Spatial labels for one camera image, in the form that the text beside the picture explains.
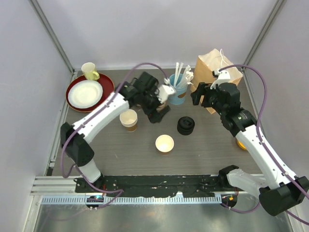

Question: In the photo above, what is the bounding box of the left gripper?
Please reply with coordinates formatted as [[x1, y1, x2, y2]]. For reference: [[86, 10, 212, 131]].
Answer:
[[140, 86, 170, 123]]

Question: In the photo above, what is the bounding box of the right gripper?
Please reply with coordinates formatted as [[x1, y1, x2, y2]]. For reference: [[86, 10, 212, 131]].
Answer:
[[191, 82, 226, 116]]

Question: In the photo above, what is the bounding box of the stack of black lids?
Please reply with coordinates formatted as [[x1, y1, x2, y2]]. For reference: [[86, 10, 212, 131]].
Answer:
[[177, 116, 195, 135]]

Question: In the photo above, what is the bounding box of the stack of paper cups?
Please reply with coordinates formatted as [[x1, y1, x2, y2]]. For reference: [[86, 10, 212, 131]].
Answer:
[[119, 109, 138, 132]]

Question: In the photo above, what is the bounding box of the paper cup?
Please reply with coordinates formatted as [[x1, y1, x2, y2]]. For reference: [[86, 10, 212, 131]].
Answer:
[[155, 134, 174, 154]]

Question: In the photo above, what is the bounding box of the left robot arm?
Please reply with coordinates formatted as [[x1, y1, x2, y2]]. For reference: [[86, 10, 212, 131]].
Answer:
[[60, 72, 176, 193]]

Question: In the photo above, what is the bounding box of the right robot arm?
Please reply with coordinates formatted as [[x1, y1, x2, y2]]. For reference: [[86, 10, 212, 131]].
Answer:
[[191, 82, 309, 216]]

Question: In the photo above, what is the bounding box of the blue straw holder cup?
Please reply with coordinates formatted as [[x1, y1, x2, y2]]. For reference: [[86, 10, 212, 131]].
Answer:
[[169, 85, 188, 105]]

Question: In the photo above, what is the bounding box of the cardboard cup carrier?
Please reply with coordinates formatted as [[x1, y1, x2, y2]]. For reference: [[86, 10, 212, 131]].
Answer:
[[136, 102, 167, 112]]

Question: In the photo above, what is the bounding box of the brown paper bag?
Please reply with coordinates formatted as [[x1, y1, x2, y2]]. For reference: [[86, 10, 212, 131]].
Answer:
[[190, 49, 243, 114]]

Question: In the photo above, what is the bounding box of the red round tray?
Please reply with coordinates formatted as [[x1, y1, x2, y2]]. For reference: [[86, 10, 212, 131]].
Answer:
[[66, 73, 114, 113]]

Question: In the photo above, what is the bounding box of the orange bowl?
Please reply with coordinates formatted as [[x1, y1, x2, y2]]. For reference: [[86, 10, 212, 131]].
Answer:
[[236, 140, 247, 151]]

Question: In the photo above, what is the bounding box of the white paper plate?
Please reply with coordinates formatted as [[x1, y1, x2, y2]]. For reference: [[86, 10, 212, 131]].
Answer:
[[68, 80, 103, 109]]

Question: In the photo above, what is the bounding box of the yellow mug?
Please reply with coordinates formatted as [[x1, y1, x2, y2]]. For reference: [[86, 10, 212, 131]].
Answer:
[[81, 62, 100, 81]]

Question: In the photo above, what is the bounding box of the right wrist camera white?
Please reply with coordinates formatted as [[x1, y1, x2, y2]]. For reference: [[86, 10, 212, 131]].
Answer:
[[210, 69, 231, 89]]

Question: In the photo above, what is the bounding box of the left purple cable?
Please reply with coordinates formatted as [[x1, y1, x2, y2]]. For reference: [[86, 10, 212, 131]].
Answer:
[[60, 62, 171, 222]]

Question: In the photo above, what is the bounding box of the purple cable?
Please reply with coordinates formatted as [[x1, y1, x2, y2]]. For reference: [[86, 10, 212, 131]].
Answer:
[[60, 62, 171, 222], [218, 64, 309, 224]]

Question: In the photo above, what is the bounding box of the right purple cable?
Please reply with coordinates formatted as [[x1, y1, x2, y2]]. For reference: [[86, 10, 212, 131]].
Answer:
[[218, 64, 309, 224]]

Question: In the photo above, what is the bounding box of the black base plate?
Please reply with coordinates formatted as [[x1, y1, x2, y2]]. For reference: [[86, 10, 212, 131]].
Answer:
[[74, 174, 247, 198]]

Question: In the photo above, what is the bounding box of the aluminium front rail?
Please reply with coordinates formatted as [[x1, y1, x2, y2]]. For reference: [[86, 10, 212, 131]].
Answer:
[[30, 173, 295, 206]]

